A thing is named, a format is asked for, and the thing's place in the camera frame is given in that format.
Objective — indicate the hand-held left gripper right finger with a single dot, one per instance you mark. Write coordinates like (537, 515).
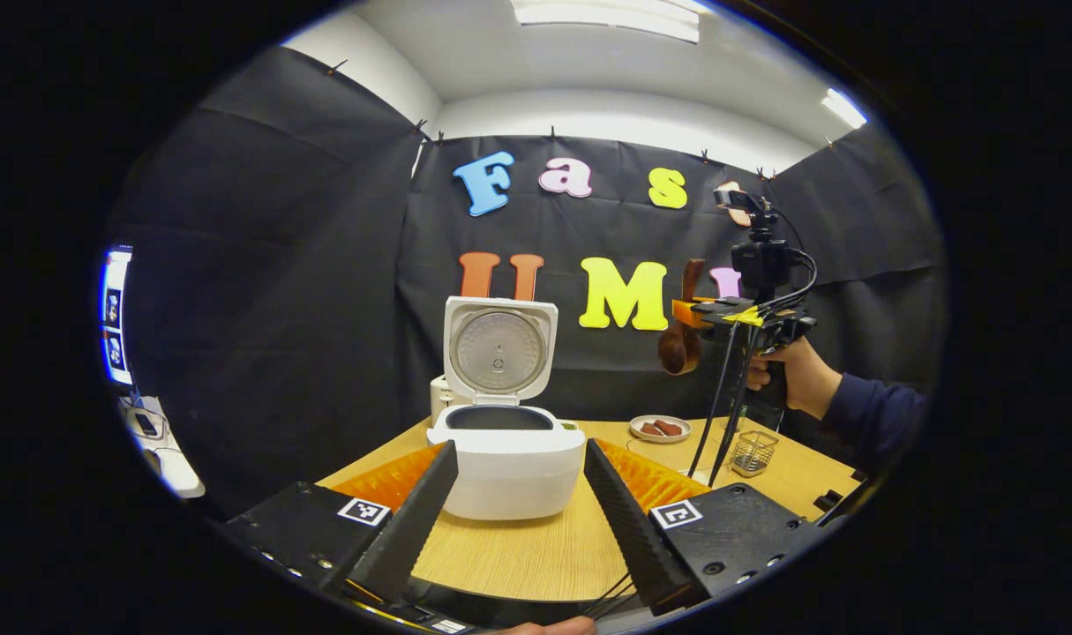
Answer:
(633, 529)

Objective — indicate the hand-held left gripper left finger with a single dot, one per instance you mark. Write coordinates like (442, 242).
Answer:
(408, 529)

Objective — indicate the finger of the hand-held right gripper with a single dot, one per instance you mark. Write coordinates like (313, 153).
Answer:
(690, 314)

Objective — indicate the brown wooden spoon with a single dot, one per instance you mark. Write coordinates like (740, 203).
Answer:
(679, 353)

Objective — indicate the white rice cooker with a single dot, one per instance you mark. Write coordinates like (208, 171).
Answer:
(518, 485)

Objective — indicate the white round plate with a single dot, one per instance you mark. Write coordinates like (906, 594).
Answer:
(634, 429)

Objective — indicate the small ceiling light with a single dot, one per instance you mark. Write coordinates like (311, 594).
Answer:
(844, 108)

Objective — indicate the white side table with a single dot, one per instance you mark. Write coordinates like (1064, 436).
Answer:
(161, 450)

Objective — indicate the black backdrop cloth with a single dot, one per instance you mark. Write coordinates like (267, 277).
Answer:
(280, 265)

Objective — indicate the long ceiling light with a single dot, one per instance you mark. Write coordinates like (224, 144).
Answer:
(606, 16)

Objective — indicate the computer monitor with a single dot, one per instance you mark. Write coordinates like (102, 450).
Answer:
(116, 317)

